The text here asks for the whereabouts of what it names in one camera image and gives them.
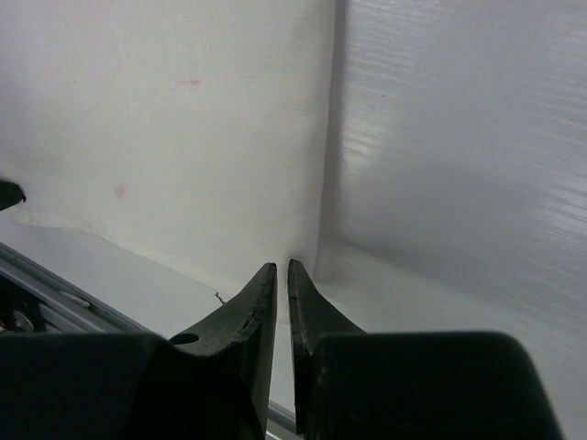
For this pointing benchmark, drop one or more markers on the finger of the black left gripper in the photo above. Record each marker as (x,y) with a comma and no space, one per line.
(11,194)

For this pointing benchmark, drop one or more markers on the aluminium front rail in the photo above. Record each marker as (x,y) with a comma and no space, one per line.
(74,368)

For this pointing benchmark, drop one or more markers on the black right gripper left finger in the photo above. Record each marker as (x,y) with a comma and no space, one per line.
(233,348)

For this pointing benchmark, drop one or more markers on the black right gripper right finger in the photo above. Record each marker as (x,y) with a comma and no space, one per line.
(312,317)

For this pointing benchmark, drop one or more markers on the white cloth napkin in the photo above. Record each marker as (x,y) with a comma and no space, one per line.
(191,133)

